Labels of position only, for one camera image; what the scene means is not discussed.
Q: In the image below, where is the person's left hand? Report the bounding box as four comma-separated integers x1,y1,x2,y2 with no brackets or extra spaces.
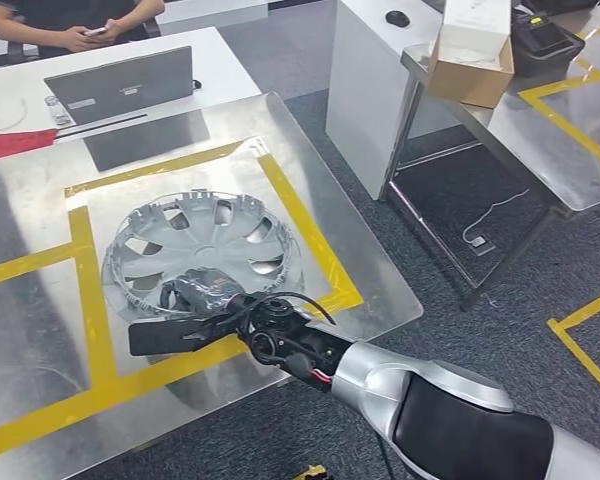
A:
97,18,127,42

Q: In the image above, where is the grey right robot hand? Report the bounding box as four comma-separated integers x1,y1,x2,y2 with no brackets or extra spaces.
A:
160,268,246,316

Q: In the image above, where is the person's right hand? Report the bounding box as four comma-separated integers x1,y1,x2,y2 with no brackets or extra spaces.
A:
62,26,99,53

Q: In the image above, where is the silver wheel cover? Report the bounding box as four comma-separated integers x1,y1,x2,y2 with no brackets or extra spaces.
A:
101,188,305,326

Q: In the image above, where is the steel workbench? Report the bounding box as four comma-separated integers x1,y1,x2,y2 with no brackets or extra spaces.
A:
0,92,424,480

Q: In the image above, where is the person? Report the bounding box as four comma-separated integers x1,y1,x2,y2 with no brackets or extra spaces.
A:
0,0,166,61

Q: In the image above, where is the grey laptop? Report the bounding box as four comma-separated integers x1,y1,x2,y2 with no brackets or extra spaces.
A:
43,44,196,140

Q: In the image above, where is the clear round plate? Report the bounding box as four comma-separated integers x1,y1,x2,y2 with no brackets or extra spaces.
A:
0,92,28,134

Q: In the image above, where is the red cloth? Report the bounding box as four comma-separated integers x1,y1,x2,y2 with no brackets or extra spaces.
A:
0,129,58,165

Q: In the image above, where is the white desk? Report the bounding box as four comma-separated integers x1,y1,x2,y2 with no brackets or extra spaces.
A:
157,0,270,38
0,26,262,144

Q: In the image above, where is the white cabinet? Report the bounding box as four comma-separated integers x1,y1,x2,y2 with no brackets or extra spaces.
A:
325,0,461,202

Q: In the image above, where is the steel floor socket plate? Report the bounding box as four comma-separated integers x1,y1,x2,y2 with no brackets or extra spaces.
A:
467,233,496,258

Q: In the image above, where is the brown cardboard box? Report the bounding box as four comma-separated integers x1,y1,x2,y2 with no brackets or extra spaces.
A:
426,0,515,109

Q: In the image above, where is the white flat carton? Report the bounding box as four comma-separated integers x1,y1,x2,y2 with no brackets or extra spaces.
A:
439,0,512,68

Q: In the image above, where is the steel table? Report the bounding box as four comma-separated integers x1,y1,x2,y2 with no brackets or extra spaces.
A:
382,0,600,313

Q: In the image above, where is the yellow floor tape square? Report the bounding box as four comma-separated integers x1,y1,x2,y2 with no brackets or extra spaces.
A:
547,286,600,405

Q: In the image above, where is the black device case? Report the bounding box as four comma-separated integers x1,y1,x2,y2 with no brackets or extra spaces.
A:
511,6,586,77

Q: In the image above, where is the yellow tape frame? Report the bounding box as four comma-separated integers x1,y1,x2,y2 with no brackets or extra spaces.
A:
519,23,600,170
0,135,365,464

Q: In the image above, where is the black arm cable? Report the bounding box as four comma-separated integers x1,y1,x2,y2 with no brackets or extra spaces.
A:
375,433,397,480

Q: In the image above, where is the white floor cable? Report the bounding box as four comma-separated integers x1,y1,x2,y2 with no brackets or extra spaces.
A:
462,188,530,245

